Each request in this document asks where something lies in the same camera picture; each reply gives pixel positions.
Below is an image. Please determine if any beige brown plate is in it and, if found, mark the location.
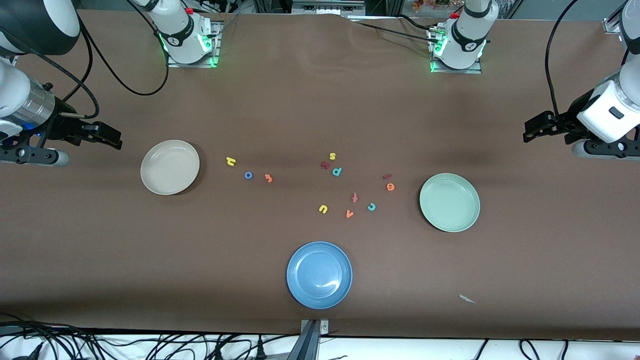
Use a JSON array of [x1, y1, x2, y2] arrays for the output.
[[140, 139, 201, 196]]

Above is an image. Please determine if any green plate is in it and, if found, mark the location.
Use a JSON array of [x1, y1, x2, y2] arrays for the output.
[[419, 173, 481, 233]]

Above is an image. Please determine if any orange flowery object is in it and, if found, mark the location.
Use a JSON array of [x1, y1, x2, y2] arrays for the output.
[[412, 0, 453, 12]]

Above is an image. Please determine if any grey power strip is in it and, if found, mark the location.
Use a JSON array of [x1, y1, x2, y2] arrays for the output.
[[291, 0, 366, 16]]

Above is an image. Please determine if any blue plate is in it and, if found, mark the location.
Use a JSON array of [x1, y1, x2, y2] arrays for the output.
[[286, 241, 354, 310]]

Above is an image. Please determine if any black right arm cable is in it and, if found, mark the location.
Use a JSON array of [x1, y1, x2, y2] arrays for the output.
[[0, 0, 171, 121]]

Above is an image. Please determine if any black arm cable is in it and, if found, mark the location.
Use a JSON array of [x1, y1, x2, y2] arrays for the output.
[[545, 0, 581, 128], [0, 0, 171, 121]]

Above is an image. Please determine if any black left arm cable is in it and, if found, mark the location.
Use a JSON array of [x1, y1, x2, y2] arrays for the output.
[[545, 0, 581, 128]]

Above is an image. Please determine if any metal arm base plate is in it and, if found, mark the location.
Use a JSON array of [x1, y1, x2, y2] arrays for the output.
[[167, 20, 221, 68], [430, 27, 483, 75]]

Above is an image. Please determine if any black base cable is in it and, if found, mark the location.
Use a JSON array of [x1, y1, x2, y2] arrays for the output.
[[347, 15, 441, 46]]

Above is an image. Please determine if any black cable bundle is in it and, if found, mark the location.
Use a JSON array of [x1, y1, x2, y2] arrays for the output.
[[0, 312, 286, 360]]

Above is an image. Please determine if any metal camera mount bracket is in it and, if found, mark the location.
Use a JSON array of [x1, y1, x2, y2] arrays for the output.
[[285, 318, 331, 360]]

